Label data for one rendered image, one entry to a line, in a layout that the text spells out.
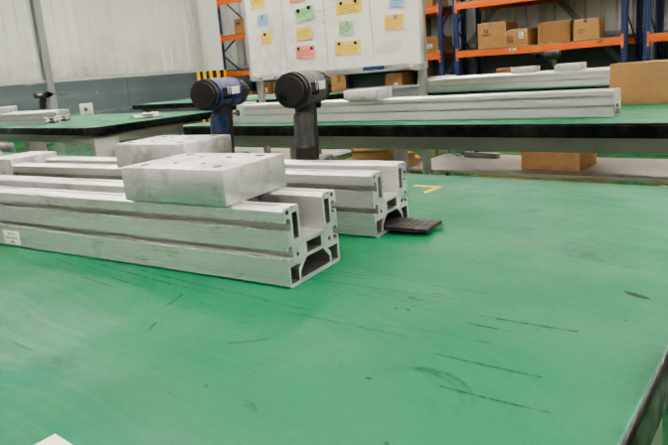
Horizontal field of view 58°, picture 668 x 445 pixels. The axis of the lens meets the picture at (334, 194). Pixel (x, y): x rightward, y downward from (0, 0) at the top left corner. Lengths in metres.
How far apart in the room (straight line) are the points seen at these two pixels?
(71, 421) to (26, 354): 0.14
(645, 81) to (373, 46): 1.92
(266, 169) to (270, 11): 3.83
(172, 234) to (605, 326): 0.46
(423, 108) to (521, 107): 0.36
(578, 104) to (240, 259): 1.60
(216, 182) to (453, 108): 1.68
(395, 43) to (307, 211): 3.21
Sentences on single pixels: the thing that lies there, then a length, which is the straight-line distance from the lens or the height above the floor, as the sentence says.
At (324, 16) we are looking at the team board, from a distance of 4.18.
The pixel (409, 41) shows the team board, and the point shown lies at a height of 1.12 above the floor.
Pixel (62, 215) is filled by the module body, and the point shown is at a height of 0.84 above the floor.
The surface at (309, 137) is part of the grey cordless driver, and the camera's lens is 1.03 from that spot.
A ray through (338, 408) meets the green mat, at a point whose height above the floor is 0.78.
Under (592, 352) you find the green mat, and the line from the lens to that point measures 0.50.
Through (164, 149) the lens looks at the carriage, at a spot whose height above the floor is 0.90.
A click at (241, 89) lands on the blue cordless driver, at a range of 1.24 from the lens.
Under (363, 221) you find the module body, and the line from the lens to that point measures 0.79.
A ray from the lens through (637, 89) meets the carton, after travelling 2.53.
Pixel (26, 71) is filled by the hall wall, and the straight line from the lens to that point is 13.45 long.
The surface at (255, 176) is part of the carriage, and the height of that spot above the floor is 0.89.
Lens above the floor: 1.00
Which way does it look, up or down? 12 degrees down
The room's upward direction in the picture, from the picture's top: 5 degrees counter-clockwise
